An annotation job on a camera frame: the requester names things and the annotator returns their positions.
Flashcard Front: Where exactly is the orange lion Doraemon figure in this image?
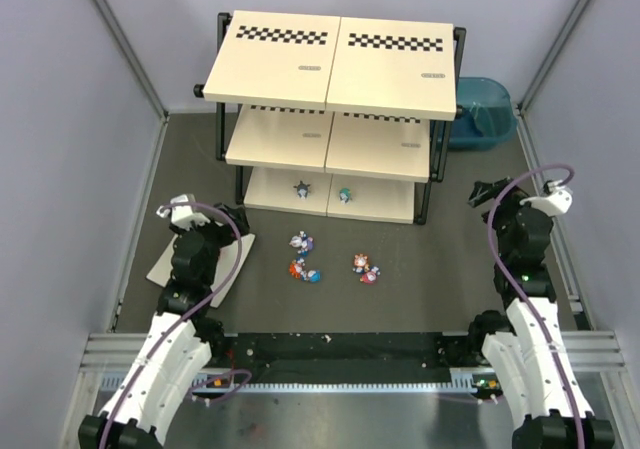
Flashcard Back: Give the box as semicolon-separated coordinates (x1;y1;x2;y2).
353;253;370;274

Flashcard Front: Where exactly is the pink-hooded Doraemon figure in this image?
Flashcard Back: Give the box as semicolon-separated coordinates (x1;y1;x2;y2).
359;266;381;285

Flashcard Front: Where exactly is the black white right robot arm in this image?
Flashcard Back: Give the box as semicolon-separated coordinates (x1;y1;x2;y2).
468;178;615;448

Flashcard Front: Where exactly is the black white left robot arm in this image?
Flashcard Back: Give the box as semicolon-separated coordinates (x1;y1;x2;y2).
78;194;254;448

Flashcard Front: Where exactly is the three-tier beige black shelf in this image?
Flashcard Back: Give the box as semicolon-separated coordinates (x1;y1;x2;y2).
194;10;467;225

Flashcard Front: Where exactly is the white square plate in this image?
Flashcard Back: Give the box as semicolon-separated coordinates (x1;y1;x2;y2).
145;231;257;310

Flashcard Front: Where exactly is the orange crab Doraemon figure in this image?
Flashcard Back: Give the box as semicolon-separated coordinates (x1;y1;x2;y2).
289;257;306;279

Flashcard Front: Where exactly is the purple white Doraemon figure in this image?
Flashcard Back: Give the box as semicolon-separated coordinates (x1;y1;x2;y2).
289;231;315;256

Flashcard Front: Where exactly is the grey-hooded Doraemon figure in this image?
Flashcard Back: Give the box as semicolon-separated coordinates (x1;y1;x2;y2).
293;180;311;200

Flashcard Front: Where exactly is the teal plastic basin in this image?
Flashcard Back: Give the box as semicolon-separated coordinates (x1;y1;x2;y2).
449;77;517;151

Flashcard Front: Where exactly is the blue bucket Doraemon figure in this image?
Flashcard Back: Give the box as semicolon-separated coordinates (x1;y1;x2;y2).
302;270;322;283

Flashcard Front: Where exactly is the teal-hooded Doraemon figure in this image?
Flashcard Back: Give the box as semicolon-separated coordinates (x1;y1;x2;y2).
338;187;352;204

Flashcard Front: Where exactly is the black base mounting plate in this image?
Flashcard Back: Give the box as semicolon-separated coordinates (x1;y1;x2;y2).
207;332;489;383

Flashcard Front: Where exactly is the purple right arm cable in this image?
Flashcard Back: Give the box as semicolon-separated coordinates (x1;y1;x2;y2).
439;164;589;449

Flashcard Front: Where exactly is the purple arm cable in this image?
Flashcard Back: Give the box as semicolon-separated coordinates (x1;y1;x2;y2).
439;164;589;449
97;200;253;449

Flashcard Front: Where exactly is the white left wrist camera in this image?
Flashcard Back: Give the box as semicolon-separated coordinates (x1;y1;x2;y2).
156;194;210;231

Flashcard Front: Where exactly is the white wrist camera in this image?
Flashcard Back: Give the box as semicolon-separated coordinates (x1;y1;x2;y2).
156;194;210;231
520;180;573;217

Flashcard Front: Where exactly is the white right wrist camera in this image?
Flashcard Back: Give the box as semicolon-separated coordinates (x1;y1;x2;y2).
520;180;573;217

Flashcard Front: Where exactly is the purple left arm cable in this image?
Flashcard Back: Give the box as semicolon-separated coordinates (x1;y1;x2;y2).
97;200;253;449

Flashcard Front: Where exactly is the light blue cable duct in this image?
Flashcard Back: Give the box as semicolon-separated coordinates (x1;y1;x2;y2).
99;372;502;394

